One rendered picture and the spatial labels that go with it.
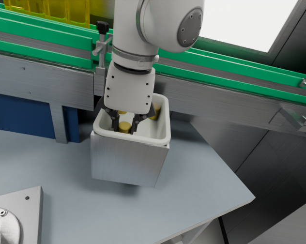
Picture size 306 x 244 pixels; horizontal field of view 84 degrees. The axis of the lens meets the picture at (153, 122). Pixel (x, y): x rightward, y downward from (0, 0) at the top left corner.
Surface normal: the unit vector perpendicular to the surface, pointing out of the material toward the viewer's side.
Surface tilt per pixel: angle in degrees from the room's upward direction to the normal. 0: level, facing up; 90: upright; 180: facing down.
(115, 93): 91
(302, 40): 90
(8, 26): 90
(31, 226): 3
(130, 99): 93
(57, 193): 0
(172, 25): 107
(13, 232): 3
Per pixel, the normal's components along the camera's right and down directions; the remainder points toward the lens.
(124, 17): -0.65, 0.36
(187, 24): 0.50, 0.65
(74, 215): 0.20, -0.78
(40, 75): -0.04, 0.59
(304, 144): -0.98, -0.18
